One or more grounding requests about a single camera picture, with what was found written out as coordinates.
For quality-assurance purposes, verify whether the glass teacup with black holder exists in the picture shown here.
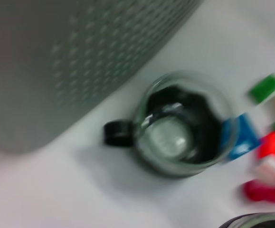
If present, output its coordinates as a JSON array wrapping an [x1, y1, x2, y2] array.
[[219, 212, 275, 228], [103, 71, 237, 179]]

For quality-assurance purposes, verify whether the grey-green perforated storage bin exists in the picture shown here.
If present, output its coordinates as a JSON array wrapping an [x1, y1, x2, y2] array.
[[0, 0, 206, 155]]

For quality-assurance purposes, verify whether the blue flat building brick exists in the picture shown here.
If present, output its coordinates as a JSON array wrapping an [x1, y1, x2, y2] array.
[[220, 113, 263, 162]]

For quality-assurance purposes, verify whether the dark green building brick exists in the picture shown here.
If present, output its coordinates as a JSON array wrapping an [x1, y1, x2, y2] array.
[[249, 74, 275, 105]]

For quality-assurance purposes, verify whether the white and red building brick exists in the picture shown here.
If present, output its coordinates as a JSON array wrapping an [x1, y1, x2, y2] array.
[[252, 158, 275, 188]]

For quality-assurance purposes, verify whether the red curved building brick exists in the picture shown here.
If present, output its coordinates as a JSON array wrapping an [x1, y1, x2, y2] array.
[[243, 180, 275, 204]]

